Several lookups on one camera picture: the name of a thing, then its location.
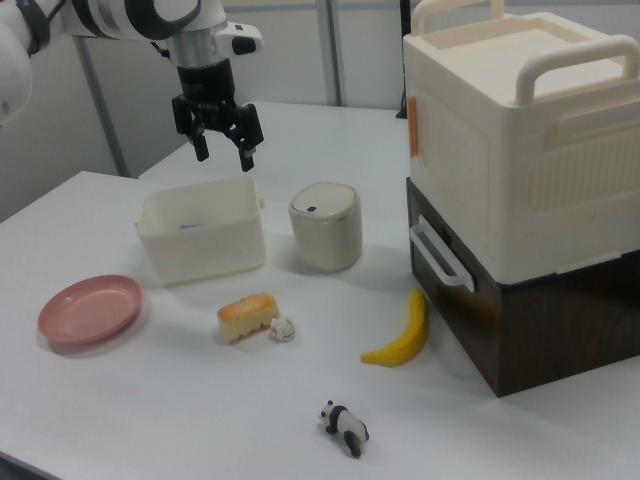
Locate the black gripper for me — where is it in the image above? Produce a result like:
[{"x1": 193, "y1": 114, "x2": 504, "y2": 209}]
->
[{"x1": 171, "y1": 58, "x2": 265, "y2": 173}]

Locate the small beige push-lid trash can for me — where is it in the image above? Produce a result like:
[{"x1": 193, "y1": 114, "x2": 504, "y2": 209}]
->
[{"x1": 288, "y1": 182, "x2": 364, "y2": 272}]

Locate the white plastic storage bin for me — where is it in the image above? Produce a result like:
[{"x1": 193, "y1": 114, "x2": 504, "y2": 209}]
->
[{"x1": 134, "y1": 174, "x2": 268, "y2": 288}]

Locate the yellow sponge cake toy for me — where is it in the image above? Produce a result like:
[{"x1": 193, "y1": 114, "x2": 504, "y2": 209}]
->
[{"x1": 217, "y1": 293, "x2": 280, "y2": 345}]

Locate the crumpled white paper ball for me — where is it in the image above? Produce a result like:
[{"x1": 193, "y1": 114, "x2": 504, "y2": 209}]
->
[{"x1": 268, "y1": 313, "x2": 298, "y2": 344}]

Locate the orange tape strip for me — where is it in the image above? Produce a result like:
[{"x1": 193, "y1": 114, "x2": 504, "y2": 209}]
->
[{"x1": 407, "y1": 97, "x2": 422, "y2": 161}]

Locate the black stand pole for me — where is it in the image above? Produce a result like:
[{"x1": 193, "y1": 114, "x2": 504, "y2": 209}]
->
[{"x1": 397, "y1": 0, "x2": 413, "y2": 120}]

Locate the pink plastic plate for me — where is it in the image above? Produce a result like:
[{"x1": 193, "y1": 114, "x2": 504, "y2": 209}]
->
[{"x1": 38, "y1": 274, "x2": 145, "y2": 345}]

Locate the yellow toy banana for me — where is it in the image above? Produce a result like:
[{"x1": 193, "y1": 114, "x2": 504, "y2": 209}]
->
[{"x1": 360, "y1": 288, "x2": 430, "y2": 369}]

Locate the small panda figurine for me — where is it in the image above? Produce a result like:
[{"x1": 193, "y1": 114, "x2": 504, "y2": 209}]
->
[{"x1": 316, "y1": 399, "x2": 370, "y2": 458}]

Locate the dark brown wooden drawer box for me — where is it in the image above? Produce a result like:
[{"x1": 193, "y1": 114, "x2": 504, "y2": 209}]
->
[{"x1": 405, "y1": 177, "x2": 640, "y2": 399}]

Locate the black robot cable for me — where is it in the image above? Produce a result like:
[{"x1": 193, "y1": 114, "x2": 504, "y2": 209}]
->
[{"x1": 149, "y1": 39, "x2": 177, "y2": 65}]

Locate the grey partition post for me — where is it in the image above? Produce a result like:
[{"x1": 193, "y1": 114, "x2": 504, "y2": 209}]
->
[{"x1": 73, "y1": 34, "x2": 139, "y2": 178}]

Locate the white drawer handle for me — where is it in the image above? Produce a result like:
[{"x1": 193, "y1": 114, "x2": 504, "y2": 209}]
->
[{"x1": 408, "y1": 214, "x2": 476, "y2": 293}]

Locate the cream plastic box with handles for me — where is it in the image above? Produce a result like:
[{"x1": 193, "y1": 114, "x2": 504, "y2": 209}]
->
[{"x1": 402, "y1": 0, "x2": 640, "y2": 275}]

